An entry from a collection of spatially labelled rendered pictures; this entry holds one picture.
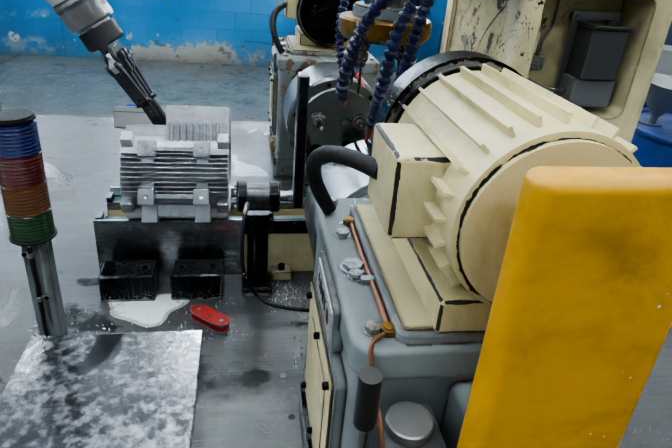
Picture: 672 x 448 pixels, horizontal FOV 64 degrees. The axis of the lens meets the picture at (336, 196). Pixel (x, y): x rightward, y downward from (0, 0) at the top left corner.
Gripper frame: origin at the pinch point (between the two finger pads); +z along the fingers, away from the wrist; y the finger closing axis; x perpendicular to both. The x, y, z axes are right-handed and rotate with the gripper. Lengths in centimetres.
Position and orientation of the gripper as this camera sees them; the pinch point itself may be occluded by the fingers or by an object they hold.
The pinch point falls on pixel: (157, 116)
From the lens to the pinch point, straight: 118.6
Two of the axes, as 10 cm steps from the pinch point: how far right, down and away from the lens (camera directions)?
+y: -1.5, -4.4, 8.9
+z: 4.3, 7.8, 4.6
